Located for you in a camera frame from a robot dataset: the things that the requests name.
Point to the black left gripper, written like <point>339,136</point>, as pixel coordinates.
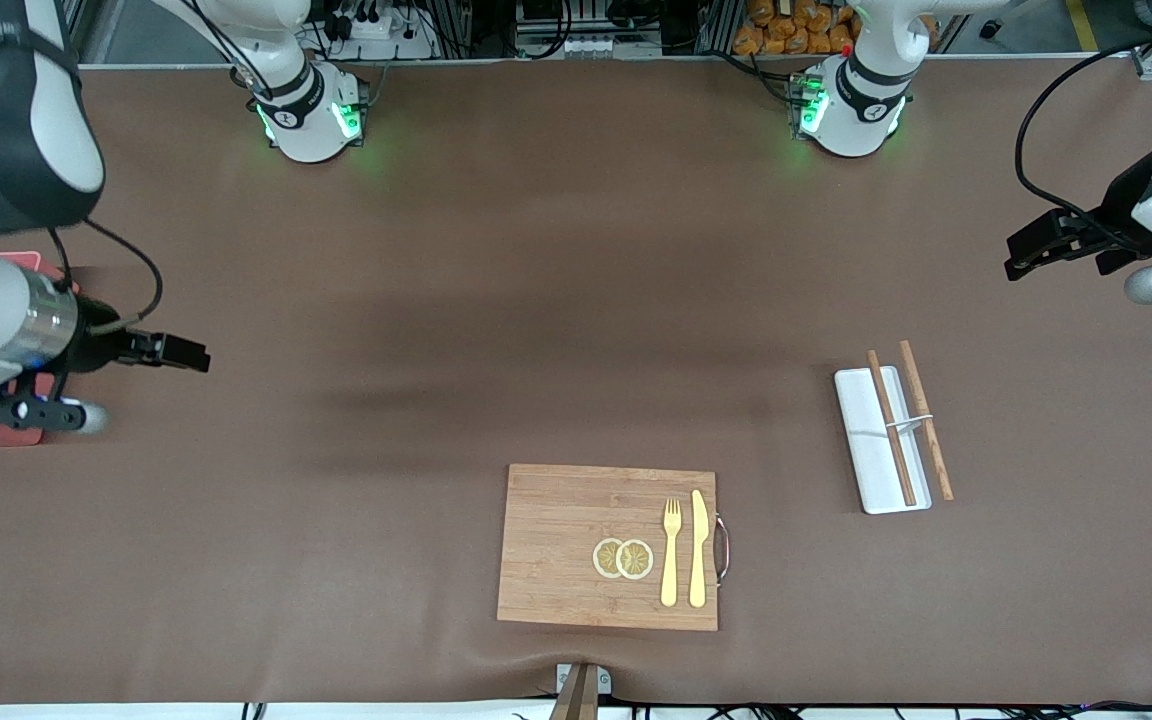
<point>1122,203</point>

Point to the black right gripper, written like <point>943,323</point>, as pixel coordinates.
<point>96,344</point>

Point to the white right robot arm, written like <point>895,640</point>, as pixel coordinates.
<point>16,110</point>

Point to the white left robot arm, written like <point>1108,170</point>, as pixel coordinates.
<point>856,110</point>

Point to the brown wooden chopstick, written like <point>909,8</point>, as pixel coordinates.
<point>926,420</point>
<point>892,428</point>

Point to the white rectangular tray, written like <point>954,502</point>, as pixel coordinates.
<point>868,460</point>

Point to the orange snack bags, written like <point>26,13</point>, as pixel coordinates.
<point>786,25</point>

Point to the white power strip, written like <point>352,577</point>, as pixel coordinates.
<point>376,30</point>

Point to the bamboo cutting board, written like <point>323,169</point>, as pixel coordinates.
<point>566,545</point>

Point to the yellow wooden knife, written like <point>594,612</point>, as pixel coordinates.
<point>699,550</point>

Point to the lemon slice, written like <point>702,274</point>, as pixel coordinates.
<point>636,559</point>
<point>603,558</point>

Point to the yellow wooden fork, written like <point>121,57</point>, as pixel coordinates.
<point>671,560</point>

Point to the grey bracket with brown post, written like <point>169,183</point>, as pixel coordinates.
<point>579,690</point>

